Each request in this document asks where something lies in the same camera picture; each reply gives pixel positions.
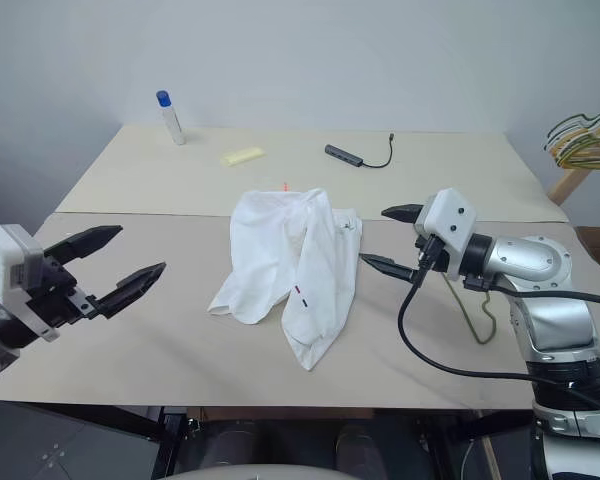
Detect black table frame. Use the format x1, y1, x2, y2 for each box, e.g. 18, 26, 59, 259
0, 398, 536, 480

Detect grey robot torso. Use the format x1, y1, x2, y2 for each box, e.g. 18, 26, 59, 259
162, 462, 345, 480

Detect wooden clothes rack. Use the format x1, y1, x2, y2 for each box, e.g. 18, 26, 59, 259
547, 159, 600, 207

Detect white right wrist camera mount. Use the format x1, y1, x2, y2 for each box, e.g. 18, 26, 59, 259
412, 187, 478, 282

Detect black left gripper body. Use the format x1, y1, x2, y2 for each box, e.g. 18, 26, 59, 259
27, 252, 101, 330

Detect light beige table sheet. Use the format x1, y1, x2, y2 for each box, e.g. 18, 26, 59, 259
54, 124, 572, 224

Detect white garment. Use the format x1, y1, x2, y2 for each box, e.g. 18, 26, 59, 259
207, 187, 365, 373

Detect orange clothes hanger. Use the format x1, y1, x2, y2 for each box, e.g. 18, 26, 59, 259
442, 272, 498, 345

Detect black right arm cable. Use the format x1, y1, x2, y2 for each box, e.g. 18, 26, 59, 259
397, 233, 600, 409

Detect grey-beige table sheet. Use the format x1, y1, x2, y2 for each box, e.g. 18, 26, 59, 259
0, 212, 600, 414

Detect white tube with blue cap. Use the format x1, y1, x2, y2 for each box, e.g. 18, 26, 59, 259
155, 89, 188, 147

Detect thin wooden stick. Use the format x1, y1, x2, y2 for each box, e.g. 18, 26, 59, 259
478, 409, 499, 480

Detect pale yellow block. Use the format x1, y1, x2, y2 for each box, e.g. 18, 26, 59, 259
219, 145, 267, 168

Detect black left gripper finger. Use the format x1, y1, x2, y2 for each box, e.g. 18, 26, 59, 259
43, 224, 124, 262
97, 262, 167, 321

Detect grey USB hub with cable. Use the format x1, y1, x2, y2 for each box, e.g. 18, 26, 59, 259
323, 132, 396, 169

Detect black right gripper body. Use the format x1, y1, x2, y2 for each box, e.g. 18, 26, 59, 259
412, 204, 454, 275

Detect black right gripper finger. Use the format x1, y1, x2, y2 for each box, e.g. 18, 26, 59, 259
381, 202, 426, 225
359, 253, 422, 283

